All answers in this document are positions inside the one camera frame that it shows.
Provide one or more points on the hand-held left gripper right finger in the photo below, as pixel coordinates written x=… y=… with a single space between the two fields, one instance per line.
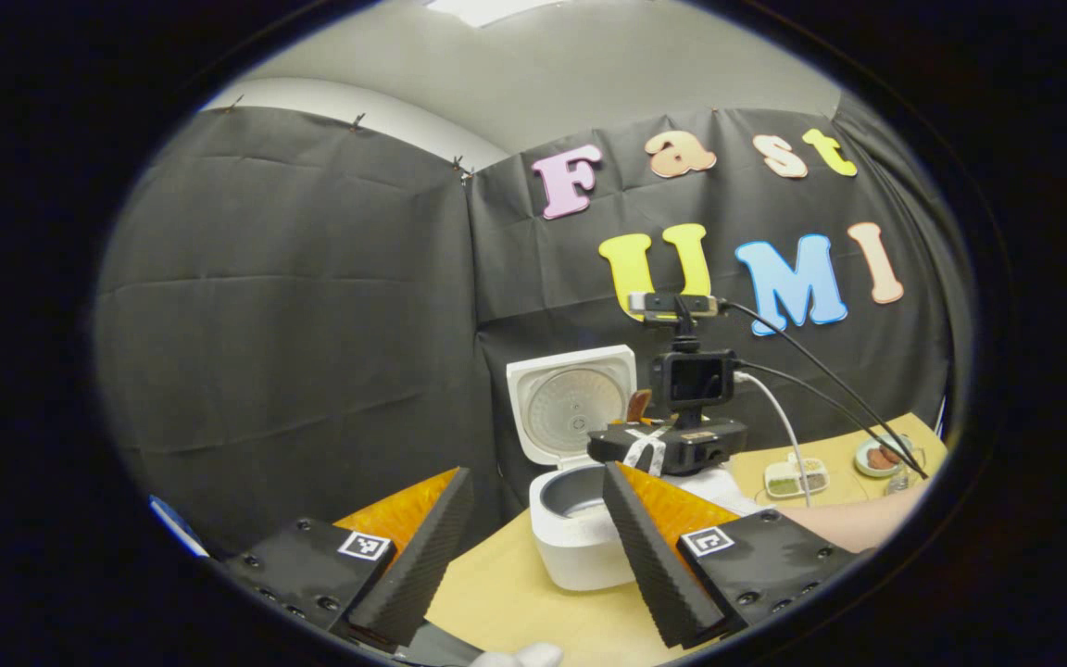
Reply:
x=654 y=565

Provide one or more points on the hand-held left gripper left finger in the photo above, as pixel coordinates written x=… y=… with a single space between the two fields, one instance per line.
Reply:
x=418 y=565

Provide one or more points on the white rice cooker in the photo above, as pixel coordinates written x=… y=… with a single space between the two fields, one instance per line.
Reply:
x=580 y=547

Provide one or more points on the white divided grain dish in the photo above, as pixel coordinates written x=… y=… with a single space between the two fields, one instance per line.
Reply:
x=795 y=477

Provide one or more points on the pale green plate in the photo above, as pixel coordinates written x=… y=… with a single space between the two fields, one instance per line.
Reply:
x=862 y=463

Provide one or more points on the red meat slice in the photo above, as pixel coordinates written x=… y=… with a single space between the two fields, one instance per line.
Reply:
x=876 y=458
x=893 y=454

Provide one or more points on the small glass cup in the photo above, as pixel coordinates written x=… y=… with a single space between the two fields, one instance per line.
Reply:
x=906 y=479

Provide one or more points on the black backdrop cloth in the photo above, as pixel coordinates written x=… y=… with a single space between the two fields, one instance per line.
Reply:
x=265 y=324

